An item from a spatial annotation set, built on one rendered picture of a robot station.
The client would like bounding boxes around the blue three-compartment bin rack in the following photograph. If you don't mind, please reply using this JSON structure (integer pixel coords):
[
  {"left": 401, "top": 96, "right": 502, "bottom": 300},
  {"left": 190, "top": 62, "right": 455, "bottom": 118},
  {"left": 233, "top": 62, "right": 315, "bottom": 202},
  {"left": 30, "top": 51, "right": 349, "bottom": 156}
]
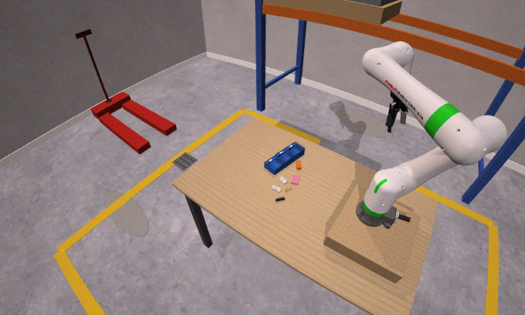
[{"left": 264, "top": 142, "right": 305, "bottom": 175}]

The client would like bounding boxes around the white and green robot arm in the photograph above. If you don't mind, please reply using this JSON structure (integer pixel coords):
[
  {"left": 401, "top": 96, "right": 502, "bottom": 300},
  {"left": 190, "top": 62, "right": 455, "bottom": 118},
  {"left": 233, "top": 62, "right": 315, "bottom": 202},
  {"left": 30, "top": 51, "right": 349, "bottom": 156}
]
[{"left": 356, "top": 41, "right": 507, "bottom": 229}]

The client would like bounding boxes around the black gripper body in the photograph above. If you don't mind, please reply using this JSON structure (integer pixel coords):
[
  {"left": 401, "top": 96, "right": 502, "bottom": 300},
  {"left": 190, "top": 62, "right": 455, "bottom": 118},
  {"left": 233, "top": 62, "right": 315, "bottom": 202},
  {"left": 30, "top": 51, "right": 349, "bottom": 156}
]
[{"left": 390, "top": 92, "right": 401, "bottom": 109}]

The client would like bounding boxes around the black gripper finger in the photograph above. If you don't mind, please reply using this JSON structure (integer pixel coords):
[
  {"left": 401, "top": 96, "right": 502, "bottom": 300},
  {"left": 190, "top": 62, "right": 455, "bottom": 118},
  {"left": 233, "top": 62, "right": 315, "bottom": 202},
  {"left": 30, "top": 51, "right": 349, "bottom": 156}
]
[
  {"left": 386, "top": 102, "right": 402, "bottom": 139},
  {"left": 400, "top": 103, "right": 409, "bottom": 124}
]

